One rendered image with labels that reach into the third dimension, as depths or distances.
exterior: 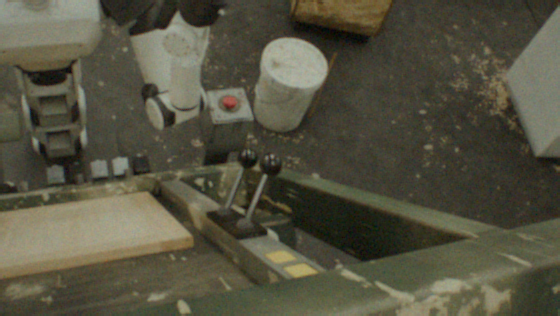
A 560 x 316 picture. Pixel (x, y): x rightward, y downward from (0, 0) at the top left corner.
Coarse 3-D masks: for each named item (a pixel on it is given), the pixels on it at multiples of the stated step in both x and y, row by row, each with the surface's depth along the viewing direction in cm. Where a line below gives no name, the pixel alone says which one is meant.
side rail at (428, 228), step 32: (288, 192) 134; (320, 192) 117; (352, 192) 111; (320, 224) 119; (352, 224) 105; (384, 224) 94; (416, 224) 85; (448, 224) 81; (480, 224) 79; (352, 256) 107; (384, 256) 96
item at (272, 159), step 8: (272, 152) 92; (264, 160) 91; (272, 160) 91; (280, 160) 91; (264, 168) 91; (272, 168) 91; (280, 168) 91; (264, 176) 92; (272, 176) 92; (264, 184) 92; (256, 192) 92; (256, 200) 91; (248, 216) 91; (240, 224) 91; (248, 224) 90
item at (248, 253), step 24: (168, 192) 144; (192, 192) 134; (192, 216) 118; (216, 240) 100; (240, 240) 87; (264, 240) 86; (240, 264) 87; (264, 264) 76; (288, 264) 73; (312, 264) 72
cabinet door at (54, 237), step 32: (0, 224) 129; (32, 224) 125; (64, 224) 122; (96, 224) 120; (128, 224) 117; (160, 224) 113; (0, 256) 100; (32, 256) 97; (64, 256) 95; (96, 256) 96; (128, 256) 98
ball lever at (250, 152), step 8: (240, 152) 103; (248, 152) 102; (256, 152) 103; (240, 160) 102; (248, 160) 102; (256, 160) 103; (240, 168) 103; (248, 168) 103; (240, 176) 103; (232, 192) 103; (232, 200) 103; (224, 208) 102
